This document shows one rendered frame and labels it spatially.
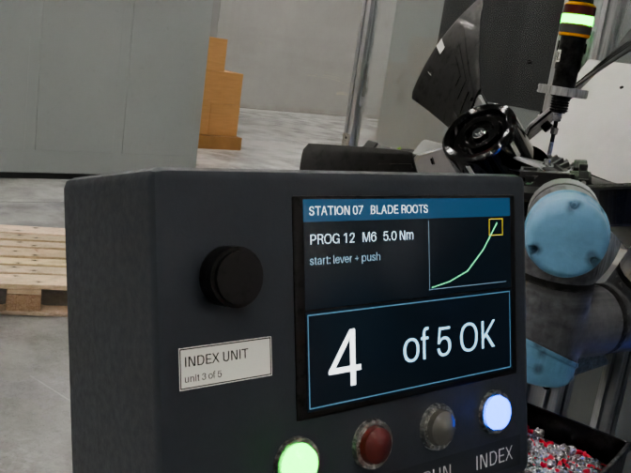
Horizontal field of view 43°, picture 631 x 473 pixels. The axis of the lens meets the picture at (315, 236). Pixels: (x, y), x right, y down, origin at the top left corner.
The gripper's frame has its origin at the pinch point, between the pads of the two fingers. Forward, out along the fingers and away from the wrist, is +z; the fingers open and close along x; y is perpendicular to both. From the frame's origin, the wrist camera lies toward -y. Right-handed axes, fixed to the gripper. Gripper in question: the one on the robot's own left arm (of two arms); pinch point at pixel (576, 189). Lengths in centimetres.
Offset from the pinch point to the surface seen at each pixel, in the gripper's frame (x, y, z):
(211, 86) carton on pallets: 9, 363, 742
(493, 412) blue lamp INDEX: 5, 7, -64
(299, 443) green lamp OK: 4, 15, -75
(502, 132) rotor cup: -6.1, 10.5, 11.9
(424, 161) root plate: -0.3, 22.6, 18.8
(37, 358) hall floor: 98, 183, 144
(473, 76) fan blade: -14.1, 16.6, 27.5
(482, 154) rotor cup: -3.1, 13.0, 8.5
